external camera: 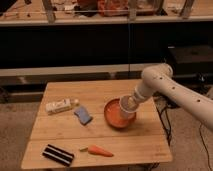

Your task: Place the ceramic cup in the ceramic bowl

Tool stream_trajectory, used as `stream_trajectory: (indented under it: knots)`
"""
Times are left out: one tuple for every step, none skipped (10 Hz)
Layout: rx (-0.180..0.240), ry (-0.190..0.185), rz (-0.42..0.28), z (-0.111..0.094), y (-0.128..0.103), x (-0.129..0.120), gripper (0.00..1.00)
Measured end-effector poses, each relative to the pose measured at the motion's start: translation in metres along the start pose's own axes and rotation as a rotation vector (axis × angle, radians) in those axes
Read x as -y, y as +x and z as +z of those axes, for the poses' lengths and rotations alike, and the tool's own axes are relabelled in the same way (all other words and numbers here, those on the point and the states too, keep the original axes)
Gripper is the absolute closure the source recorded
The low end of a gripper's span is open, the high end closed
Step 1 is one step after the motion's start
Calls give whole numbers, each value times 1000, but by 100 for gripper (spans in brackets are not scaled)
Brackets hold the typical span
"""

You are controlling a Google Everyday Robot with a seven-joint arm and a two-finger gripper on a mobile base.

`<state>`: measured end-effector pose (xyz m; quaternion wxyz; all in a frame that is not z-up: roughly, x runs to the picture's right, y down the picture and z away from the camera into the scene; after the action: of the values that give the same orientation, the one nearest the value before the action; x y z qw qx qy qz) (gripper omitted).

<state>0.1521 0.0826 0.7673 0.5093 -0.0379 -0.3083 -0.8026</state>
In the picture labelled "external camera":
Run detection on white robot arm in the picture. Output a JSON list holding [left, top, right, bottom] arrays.
[[132, 64, 213, 132]]

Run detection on orange ceramic bowl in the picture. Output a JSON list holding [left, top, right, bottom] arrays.
[[104, 99, 136, 129]]

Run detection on wooden table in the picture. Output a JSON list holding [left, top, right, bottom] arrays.
[[21, 80, 172, 169]]

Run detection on blue sponge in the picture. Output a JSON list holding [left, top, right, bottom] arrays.
[[74, 106, 93, 125]]

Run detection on white plastic bottle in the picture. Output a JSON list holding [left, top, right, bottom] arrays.
[[45, 98, 79, 114]]

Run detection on orange toy carrot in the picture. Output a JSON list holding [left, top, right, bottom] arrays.
[[80, 145, 114, 157]]

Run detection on black box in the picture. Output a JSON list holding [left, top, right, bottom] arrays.
[[168, 45, 213, 75]]

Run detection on metal shelf rack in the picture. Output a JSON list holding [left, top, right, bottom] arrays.
[[0, 0, 213, 77]]

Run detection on black white striped block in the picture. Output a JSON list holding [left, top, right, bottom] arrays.
[[42, 144, 75, 167]]

